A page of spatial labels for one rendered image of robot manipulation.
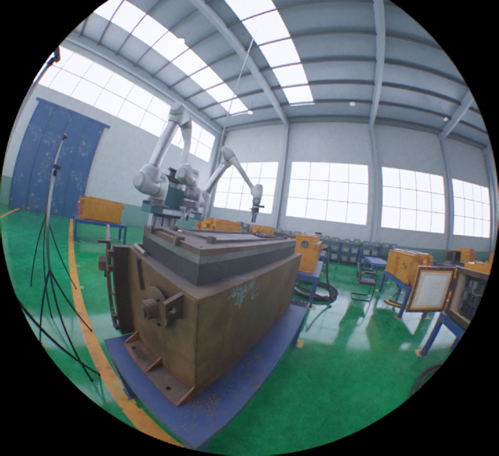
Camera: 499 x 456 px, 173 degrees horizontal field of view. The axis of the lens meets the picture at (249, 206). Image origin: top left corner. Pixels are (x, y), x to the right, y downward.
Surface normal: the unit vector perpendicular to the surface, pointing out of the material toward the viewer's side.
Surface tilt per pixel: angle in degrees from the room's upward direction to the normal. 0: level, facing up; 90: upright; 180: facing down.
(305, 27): 180
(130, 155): 90
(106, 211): 90
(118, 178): 90
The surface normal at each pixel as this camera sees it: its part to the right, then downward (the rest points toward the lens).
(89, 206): 0.85, 0.09
